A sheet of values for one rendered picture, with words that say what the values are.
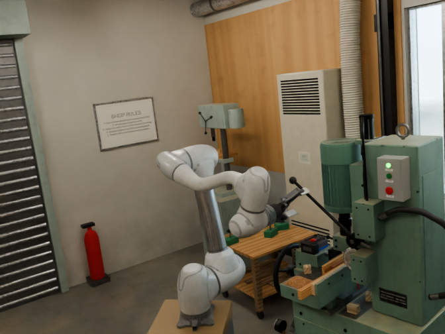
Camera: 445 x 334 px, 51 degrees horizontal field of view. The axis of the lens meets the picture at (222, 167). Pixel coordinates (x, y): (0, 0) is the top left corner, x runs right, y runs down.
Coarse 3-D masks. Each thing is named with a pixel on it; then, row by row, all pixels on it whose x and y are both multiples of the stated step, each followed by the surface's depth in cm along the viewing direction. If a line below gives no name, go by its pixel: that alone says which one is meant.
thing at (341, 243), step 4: (332, 236) 213; (336, 236) 211; (340, 236) 211; (344, 236) 210; (336, 240) 211; (340, 240) 210; (344, 240) 208; (336, 244) 212; (340, 244) 210; (344, 244) 209; (336, 248) 213; (340, 248) 211; (344, 248) 209
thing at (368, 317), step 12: (360, 300) 206; (300, 312) 212; (312, 312) 207; (324, 312) 201; (336, 312) 198; (348, 312) 197; (360, 312) 196; (372, 312) 195; (444, 312) 191; (324, 324) 203; (336, 324) 198; (348, 324) 193; (360, 324) 188; (372, 324) 186; (384, 324) 185; (396, 324) 184; (408, 324) 183; (432, 324) 184; (444, 324) 192
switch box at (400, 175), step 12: (384, 156) 173; (396, 156) 171; (408, 156) 169; (384, 168) 171; (396, 168) 168; (408, 168) 169; (384, 180) 172; (396, 180) 168; (408, 180) 170; (384, 192) 173; (396, 192) 170; (408, 192) 170
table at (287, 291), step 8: (296, 272) 229; (312, 272) 216; (320, 272) 215; (312, 280) 208; (344, 280) 205; (280, 288) 209; (288, 288) 205; (296, 288) 202; (336, 288) 202; (344, 288) 206; (288, 296) 206; (296, 296) 202; (312, 296) 195; (320, 296) 194; (328, 296) 198; (312, 304) 196; (320, 304) 194
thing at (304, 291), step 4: (340, 264) 212; (320, 276) 202; (308, 284) 196; (300, 288) 193; (304, 288) 193; (308, 288) 194; (300, 292) 191; (304, 292) 192; (308, 292) 194; (300, 296) 192; (304, 296) 192
